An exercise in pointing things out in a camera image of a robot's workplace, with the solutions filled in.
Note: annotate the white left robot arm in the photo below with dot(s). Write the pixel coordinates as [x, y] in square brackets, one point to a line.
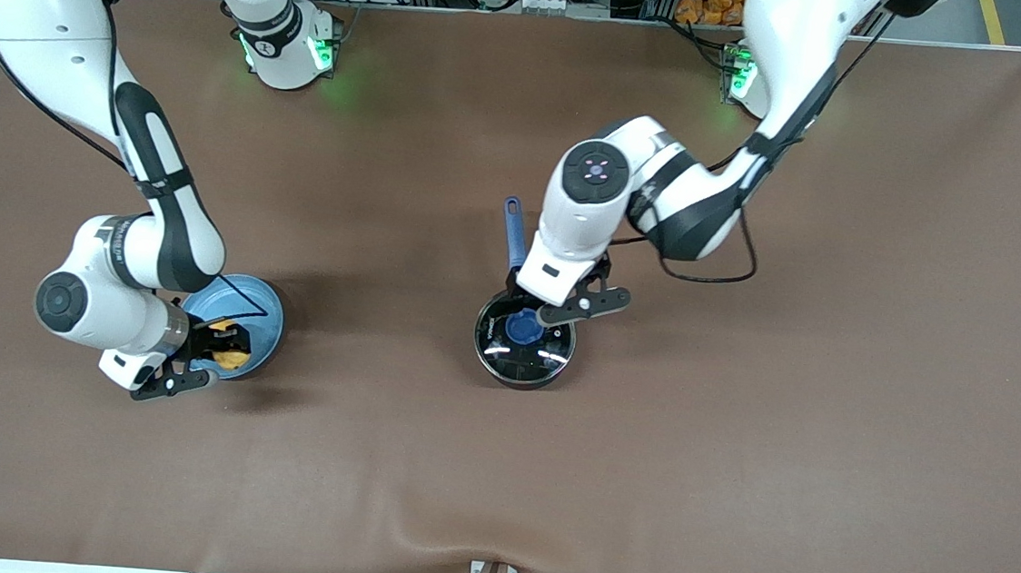
[785, 35]

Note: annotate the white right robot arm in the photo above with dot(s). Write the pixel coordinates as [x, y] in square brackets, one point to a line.
[40, 13]

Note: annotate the orange netted bag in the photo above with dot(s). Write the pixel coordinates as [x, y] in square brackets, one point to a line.
[711, 2]

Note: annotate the glass lid with blue knob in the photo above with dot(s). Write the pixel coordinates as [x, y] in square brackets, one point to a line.
[514, 360]

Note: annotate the white power strip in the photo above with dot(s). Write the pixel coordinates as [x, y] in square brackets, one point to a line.
[542, 4]

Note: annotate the blue plate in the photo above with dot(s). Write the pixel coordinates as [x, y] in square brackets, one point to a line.
[265, 340]

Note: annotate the brown table mat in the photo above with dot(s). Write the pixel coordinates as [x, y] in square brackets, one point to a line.
[732, 477]

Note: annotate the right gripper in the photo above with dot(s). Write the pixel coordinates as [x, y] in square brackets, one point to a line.
[199, 341]

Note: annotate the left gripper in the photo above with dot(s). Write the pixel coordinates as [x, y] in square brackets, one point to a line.
[512, 283]

